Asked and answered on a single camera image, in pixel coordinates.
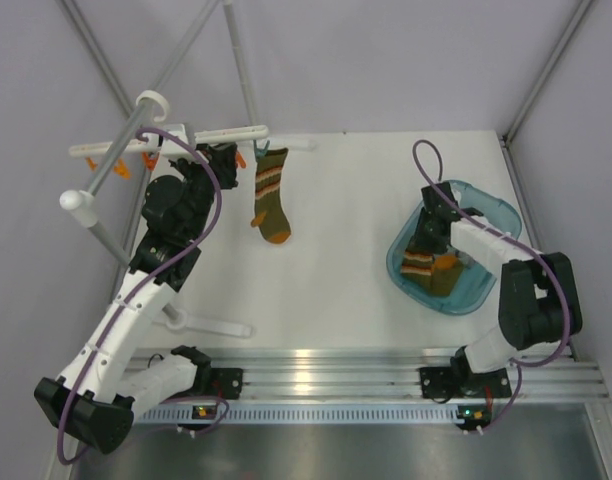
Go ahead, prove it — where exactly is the teal clothespin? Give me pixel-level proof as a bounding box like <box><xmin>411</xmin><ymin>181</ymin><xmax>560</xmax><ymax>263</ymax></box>
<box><xmin>253</xmin><ymin>140</ymin><xmax>270</xmax><ymax>161</ymax></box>

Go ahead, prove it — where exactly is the purple cable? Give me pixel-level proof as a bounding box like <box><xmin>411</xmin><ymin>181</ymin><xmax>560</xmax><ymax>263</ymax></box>
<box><xmin>55</xmin><ymin>128</ymin><xmax>225</xmax><ymax>466</ymax></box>
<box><xmin>411</xmin><ymin>139</ymin><xmax>575</xmax><ymax>434</ymax></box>

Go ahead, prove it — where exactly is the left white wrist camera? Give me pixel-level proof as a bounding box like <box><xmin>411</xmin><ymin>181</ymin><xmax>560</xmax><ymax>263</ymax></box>
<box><xmin>158</xmin><ymin>122</ymin><xmax>192</xmax><ymax>159</ymax></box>

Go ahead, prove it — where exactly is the green striped sock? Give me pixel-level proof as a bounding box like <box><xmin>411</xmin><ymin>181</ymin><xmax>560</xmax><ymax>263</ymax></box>
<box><xmin>400</xmin><ymin>246</ymin><xmax>435</xmax><ymax>291</ymax></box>
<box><xmin>250</xmin><ymin>148</ymin><xmax>292</xmax><ymax>245</ymax></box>

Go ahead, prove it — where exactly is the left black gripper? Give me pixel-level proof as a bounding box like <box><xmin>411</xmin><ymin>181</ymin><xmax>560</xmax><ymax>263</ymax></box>
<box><xmin>173</xmin><ymin>142</ymin><xmax>238</xmax><ymax>240</ymax></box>

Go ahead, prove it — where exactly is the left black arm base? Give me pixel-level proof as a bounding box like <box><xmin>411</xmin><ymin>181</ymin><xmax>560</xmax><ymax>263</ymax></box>
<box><xmin>205</xmin><ymin>368</ymin><xmax>244</xmax><ymax>400</ymax></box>

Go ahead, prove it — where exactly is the teal plastic basin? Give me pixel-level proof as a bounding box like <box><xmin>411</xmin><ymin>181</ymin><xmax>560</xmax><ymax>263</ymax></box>
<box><xmin>386</xmin><ymin>179</ymin><xmax>522</xmax><ymax>316</ymax></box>

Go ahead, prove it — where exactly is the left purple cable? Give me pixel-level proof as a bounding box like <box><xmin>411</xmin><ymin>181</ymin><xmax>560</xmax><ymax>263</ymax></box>
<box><xmin>55</xmin><ymin>128</ymin><xmax>225</xmax><ymax>466</ymax></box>

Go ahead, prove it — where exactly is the grey white drying rack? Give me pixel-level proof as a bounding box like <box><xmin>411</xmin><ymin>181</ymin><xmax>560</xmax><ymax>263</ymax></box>
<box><xmin>59</xmin><ymin>0</ymin><xmax>318</xmax><ymax>339</ymax></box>

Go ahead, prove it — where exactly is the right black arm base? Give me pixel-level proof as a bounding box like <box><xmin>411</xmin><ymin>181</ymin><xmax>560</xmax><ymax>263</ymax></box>
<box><xmin>419</xmin><ymin>366</ymin><xmax>458</xmax><ymax>404</ymax></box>

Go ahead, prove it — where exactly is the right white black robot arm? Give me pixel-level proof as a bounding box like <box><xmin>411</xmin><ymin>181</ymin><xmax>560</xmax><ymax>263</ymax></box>
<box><xmin>415</xmin><ymin>182</ymin><xmax>583</xmax><ymax>397</ymax></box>

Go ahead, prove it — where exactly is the slotted white cable duct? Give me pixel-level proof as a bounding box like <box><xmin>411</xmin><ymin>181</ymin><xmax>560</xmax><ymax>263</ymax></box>
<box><xmin>130</xmin><ymin>402</ymin><xmax>487</xmax><ymax>425</ymax></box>

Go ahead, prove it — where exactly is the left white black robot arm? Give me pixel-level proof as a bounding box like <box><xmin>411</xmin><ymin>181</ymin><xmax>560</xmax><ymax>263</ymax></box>
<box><xmin>34</xmin><ymin>143</ymin><xmax>239</xmax><ymax>465</ymax></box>

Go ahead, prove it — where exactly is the orange clothespin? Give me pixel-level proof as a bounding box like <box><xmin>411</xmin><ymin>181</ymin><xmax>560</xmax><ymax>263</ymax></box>
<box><xmin>141</xmin><ymin>152</ymin><xmax>160</xmax><ymax>172</ymax></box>
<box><xmin>113</xmin><ymin>158</ymin><xmax>131</xmax><ymax>180</ymax></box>
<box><xmin>235</xmin><ymin>152</ymin><xmax>247</xmax><ymax>169</ymax></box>
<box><xmin>85</xmin><ymin>157</ymin><xmax>98</xmax><ymax>171</ymax></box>

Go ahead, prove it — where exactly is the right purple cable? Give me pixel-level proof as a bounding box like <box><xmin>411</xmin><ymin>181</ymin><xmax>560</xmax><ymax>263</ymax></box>
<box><xmin>411</xmin><ymin>139</ymin><xmax>575</xmax><ymax>434</ymax></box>

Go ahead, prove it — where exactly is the white clip hanger bar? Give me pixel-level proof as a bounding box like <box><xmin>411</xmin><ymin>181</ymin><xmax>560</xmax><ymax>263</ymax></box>
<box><xmin>68</xmin><ymin>125</ymin><xmax>269</xmax><ymax>158</ymax></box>

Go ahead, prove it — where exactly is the aluminium mounting rail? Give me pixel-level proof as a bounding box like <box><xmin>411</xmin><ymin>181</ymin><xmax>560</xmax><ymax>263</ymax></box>
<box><xmin>120</xmin><ymin>347</ymin><xmax>607</xmax><ymax>401</ymax></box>

